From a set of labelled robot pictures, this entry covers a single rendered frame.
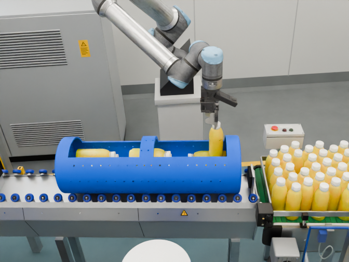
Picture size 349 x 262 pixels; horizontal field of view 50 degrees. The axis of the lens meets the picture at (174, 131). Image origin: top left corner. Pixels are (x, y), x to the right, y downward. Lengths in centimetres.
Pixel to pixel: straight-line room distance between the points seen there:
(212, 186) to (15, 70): 220
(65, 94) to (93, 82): 28
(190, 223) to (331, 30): 342
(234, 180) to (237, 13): 297
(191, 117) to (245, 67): 234
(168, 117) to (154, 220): 80
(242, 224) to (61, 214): 93
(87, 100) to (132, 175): 176
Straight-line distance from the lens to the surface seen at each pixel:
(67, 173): 185
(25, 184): 223
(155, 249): 159
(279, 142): 213
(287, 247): 186
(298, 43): 479
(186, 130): 255
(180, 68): 171
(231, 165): 173
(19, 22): 328
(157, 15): 219
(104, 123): 354
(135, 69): 465
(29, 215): 213
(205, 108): 171
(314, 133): 414
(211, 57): 159
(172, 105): 244
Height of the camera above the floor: 228
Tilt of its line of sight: 34 degrees down
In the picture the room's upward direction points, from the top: 4 degrees counter-clockwise
